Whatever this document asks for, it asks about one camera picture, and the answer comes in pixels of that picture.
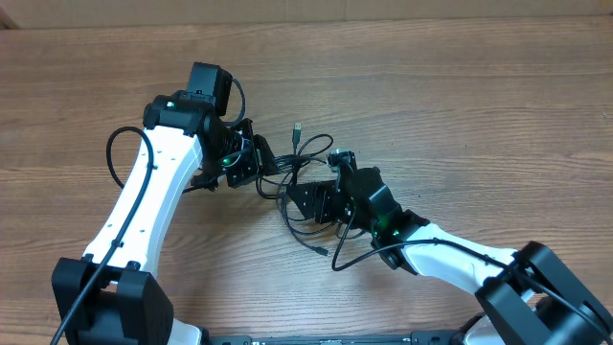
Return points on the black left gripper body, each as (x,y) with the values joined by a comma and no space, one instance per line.
(242,162)

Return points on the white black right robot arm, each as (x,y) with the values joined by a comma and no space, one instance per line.
(528,296)

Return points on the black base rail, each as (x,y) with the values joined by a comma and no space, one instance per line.
(438,337)

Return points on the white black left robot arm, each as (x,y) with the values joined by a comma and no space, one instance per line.
(110,294)

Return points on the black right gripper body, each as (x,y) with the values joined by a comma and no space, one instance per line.
(336,199)

